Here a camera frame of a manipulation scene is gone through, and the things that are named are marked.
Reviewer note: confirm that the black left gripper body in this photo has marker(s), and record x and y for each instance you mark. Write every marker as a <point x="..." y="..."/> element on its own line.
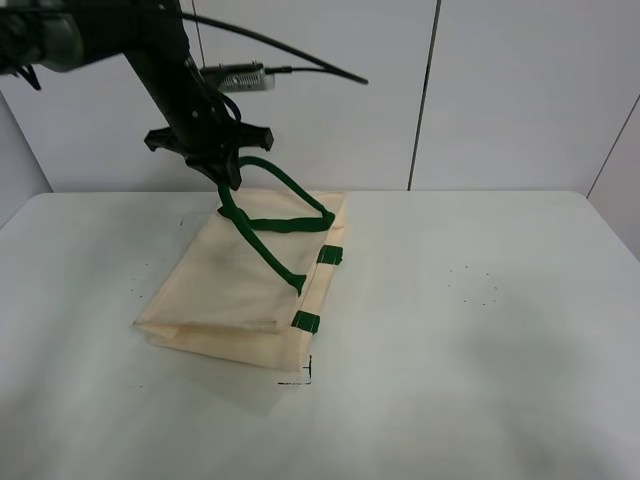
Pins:
<point x="205" y="139"/>

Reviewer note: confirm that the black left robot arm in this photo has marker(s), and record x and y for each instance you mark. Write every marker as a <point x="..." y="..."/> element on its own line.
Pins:
<point x="66" y="35"/>

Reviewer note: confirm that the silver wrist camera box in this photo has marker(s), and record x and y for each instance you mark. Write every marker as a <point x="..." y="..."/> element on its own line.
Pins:
<point x="237" y="78"/>

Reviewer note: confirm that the cream linen bag green handles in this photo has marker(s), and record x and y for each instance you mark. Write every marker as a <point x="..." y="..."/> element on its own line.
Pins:
<point x="251" y="285"/>

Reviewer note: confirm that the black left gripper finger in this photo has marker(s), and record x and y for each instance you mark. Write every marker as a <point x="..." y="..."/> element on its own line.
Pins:
<point x="218" y="173"/>
<point x="231" y="158"/>

